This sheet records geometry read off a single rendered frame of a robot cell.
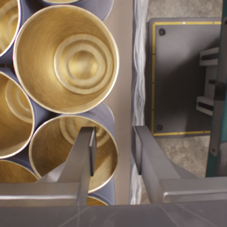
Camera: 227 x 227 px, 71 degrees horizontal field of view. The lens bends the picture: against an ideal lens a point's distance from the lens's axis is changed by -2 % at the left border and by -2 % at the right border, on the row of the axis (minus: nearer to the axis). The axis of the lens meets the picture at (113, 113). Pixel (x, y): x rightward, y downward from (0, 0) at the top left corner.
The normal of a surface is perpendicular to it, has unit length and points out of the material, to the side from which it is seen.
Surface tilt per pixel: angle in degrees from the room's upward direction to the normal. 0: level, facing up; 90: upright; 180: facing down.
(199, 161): 0
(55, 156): 89
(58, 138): 89
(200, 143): 0
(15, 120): 88
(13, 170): 89
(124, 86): 3
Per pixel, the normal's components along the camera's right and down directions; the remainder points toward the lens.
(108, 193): 0.75, -0.65
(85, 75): 0.04, 0.27
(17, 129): 0.37, -0.90
